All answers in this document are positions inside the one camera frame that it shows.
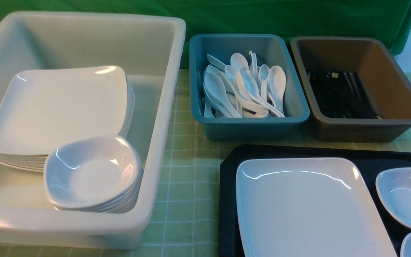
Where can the pile of white spoons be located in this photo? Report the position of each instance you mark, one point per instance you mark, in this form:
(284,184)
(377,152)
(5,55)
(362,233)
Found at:
(243,89)

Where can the black plastic serving tray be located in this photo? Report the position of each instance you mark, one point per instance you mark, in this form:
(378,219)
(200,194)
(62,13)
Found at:
(369,162)

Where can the pile of black chopsticks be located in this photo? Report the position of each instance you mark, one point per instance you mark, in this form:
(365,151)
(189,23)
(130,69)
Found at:
(341,94)

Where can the green checkered tablecloth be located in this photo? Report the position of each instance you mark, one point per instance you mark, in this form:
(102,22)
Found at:
(184,222)

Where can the green backdrop cloth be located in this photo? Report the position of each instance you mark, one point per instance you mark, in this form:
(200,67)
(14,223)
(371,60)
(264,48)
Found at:
(388,21)

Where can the brown plastic bin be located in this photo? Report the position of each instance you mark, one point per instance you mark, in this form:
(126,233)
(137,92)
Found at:
(384,82)

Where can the large white square plate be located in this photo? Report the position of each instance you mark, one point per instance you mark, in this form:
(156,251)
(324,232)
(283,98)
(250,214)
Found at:
(308,207)

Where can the large white plastic tub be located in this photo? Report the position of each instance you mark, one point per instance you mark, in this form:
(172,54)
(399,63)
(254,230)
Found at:
(149,50)

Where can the stack of white bowls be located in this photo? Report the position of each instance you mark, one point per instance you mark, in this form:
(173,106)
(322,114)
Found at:
(101,174)

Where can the teal plastic bin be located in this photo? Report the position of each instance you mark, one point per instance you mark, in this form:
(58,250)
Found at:
(270,50)

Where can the stack of white square plates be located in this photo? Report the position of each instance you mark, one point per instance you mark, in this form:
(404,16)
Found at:
(43,110)

